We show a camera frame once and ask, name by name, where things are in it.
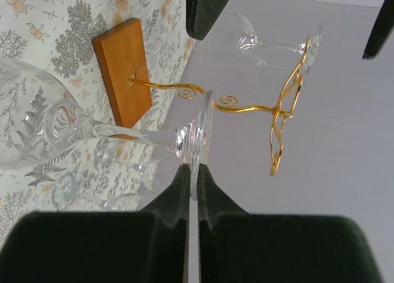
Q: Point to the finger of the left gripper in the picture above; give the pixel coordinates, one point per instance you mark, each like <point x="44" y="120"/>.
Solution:
<point x="381" y="31"/>
<point x="201" y="16"/>

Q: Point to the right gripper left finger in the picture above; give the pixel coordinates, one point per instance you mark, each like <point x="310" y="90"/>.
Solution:
<point x="150" y="245"/>

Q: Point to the round clear wine glass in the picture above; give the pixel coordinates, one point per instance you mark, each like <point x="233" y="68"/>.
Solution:
<point x="234" y="34"/>

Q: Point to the floral patterned table mat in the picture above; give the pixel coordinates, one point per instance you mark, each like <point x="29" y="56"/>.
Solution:
<point x="56" y="35"/>

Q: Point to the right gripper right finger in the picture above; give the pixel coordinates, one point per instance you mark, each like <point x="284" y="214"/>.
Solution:
<point x="238" y="246"/>

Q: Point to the gold wire wine glass rack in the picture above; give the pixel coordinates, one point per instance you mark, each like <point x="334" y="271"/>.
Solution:
<point x="121" y="57"/>

